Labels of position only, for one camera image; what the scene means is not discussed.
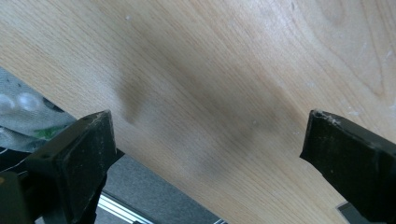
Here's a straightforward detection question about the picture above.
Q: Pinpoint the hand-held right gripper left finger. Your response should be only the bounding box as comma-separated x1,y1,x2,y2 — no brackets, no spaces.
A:
24,109,125,224

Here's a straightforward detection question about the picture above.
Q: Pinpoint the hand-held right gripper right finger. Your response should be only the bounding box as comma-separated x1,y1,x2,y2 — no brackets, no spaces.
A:
299,108,396,224

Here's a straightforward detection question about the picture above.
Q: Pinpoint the silver metal rail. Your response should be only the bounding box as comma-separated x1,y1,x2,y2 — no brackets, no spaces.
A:
96,192,157,224

